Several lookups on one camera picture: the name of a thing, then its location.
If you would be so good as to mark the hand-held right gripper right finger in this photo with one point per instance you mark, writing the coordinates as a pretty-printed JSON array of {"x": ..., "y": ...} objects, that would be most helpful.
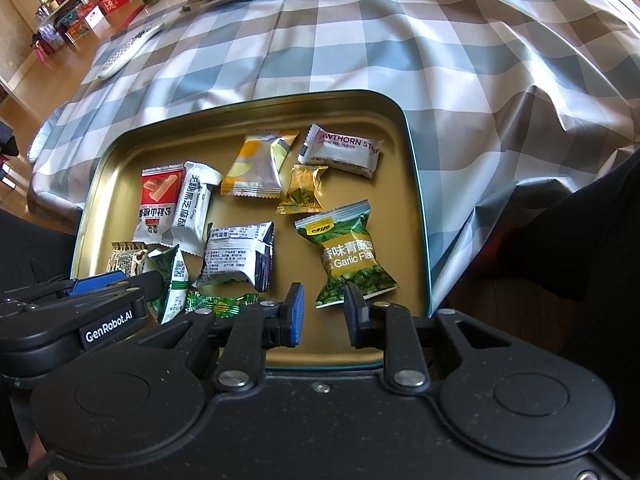
[{"x": 354, "y": 320}]

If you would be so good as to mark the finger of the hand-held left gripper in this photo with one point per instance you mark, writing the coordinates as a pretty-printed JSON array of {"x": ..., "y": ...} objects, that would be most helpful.
[
  {"x": 95, "y": 284},
  {"x": 150, "y": 285}
]

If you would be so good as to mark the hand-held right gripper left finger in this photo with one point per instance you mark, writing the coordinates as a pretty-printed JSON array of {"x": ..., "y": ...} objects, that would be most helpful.
[{"x": 297, "y": 315}]

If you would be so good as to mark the green and white snack packet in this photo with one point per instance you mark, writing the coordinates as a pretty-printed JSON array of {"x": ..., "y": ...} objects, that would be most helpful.
[{"x": 172, "y": 280}]

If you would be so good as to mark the gold patterned snack bar packet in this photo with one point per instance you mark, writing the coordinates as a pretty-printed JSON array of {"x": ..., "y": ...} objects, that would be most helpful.
[{"x": 125, "y": 257}]

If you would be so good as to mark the green yellow peas packet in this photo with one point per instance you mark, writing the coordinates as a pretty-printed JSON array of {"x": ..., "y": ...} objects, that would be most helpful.
[{"x": 350, "y": 255}]

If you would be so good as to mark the bright green crinkled packet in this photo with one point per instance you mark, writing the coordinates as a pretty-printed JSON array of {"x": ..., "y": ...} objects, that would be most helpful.
[{"x": 220, "y": 305}]

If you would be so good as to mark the red and white snack packet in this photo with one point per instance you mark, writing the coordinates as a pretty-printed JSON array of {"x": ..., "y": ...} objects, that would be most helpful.
[{"x": 155, "y": 200}]

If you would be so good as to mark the silver black snack packet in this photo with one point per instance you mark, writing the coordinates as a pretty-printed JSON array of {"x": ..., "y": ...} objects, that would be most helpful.
[{"x": 232, "y": 255}]

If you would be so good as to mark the white sesame snack packet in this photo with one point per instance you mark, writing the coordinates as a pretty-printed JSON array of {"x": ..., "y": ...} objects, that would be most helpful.
[{"x": 192, "y": 205}]

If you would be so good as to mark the gold metal tin tray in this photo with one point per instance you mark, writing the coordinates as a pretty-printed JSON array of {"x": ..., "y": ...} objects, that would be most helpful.
[{"x": 250, "y": 210}]

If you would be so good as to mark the small gold candy packet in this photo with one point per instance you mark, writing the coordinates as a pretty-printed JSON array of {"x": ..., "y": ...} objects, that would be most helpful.
[{"x": 302, "y": 190}]

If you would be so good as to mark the yellow and white snack packet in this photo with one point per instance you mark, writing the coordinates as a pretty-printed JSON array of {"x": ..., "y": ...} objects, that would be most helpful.
[{"x": 255, "y": 165}]

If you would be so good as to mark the white hawthorn snack packet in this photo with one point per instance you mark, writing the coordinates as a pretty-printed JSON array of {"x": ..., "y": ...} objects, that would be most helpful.
[{"x": 340, "y": 150}]

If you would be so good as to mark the black jacket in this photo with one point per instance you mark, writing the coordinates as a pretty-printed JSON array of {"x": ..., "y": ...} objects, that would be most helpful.
[{"x": 7, "y": 142}]

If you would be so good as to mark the person's black clothing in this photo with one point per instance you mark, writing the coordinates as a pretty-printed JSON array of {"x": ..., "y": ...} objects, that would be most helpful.
[{"x": 575, "y": 260}]

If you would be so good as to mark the white remote control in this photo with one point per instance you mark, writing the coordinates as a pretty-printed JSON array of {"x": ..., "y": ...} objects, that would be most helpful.
[{"x": 127, "y": 50}]

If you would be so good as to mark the small pink bottle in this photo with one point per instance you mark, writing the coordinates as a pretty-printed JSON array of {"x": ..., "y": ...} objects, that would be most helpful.
[{"x": 39, "y": 52}]

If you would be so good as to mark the blue grey checked tablecloth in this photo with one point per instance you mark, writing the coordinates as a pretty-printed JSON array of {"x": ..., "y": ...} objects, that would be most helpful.
[{"x": 400, "y": 50}]

